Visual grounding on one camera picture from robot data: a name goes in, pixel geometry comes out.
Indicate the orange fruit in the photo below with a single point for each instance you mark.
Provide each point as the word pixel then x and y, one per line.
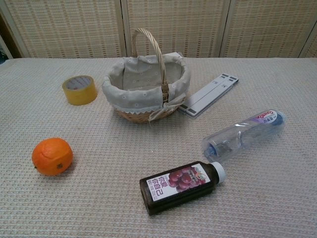
pixel 52 156

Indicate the beige woven tablecloth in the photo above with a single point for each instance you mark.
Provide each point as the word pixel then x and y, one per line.
pixel 158 148

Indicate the woven basket with cloth liner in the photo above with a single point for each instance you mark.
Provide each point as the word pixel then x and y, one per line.
pixel 146 86

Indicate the white folding stand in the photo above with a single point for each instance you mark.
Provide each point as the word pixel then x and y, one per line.
pixel 210 95

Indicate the small white cardboard box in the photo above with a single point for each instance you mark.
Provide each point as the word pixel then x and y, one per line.
pixel 177 55

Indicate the dark grape juice bottle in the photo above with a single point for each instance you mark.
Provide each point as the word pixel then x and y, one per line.
pixel 178 186

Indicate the clear plastic water bottle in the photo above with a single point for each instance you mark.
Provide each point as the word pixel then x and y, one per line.
pixel 244 135

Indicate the folding bamboo screen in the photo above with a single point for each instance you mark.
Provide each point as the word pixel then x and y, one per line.
pixel 158 27

